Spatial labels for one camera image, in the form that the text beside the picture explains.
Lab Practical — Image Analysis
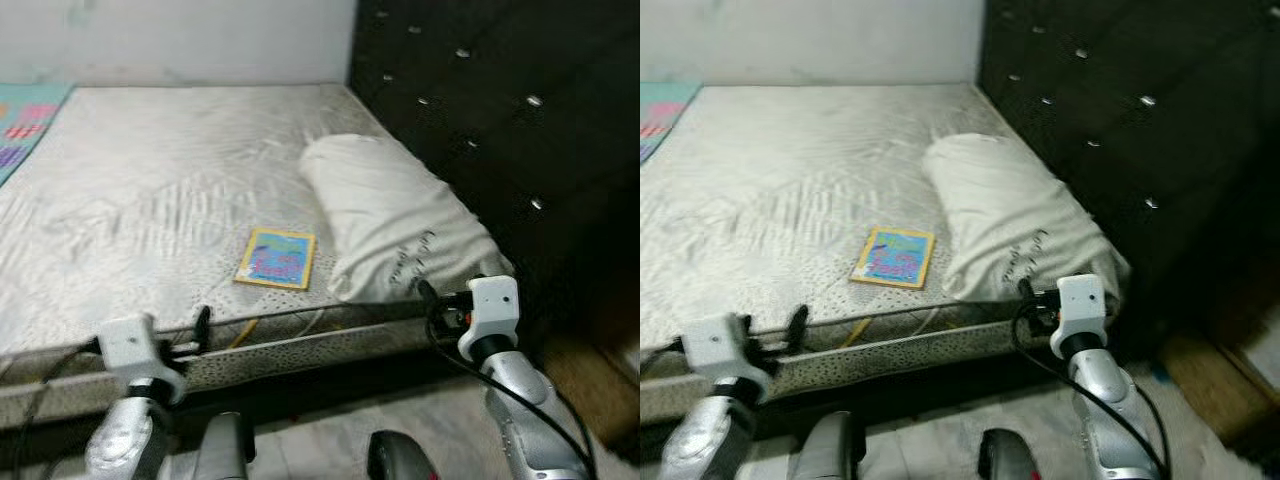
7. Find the white printed pillow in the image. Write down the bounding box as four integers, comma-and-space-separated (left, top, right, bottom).
920, 133, 1131, 304
298, 133, 516, 304

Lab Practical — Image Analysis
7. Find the blue yellow children's book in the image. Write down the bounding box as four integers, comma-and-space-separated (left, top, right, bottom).
234, 227, 317, 291
850, 227, 937, 290

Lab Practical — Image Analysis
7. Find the teal patchwork dotted blanket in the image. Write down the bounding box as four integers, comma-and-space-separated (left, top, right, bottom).
640, 82, 701, 166
0, 83, 73, 186

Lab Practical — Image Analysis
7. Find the grey left robot leg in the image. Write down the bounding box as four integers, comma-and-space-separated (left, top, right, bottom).
788, 412, 866, 480
190, 412, 256, 480

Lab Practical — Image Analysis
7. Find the quilted white mattress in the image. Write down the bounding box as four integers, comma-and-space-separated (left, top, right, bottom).
640, 85, 1131, 426
0, 85, 516, 431

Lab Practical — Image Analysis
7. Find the brown woven floor mat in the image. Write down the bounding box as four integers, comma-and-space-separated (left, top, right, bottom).
1160, 335, 1280, 446
545, 338, 641, 451

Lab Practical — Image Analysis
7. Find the black tufted headboard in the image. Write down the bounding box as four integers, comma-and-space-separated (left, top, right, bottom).
978, 0, 1280, 351
348, 0, 641, 351

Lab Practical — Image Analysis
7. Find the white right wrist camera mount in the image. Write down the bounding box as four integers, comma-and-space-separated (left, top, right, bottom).
1050, 274, 1111, 359
458, 276, 521, 361

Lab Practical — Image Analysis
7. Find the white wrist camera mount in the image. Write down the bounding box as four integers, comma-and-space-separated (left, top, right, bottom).
458, 276, 521, 361
1050, 274, 1111, 359
680, 313, 771, 389
97, 314, 186, 393

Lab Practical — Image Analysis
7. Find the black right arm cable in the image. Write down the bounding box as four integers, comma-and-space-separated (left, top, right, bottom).
1010, 298, 1173, 473
425, 298, 598, 473

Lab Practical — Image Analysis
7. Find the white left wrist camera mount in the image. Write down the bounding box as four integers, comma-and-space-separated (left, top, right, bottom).
97, 314, 186, 393
680, 313, 771, 389

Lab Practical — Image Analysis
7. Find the black left wrist camera cable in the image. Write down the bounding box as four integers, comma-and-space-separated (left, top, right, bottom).
0, 338, 103, 471
640, 340, 686, 379

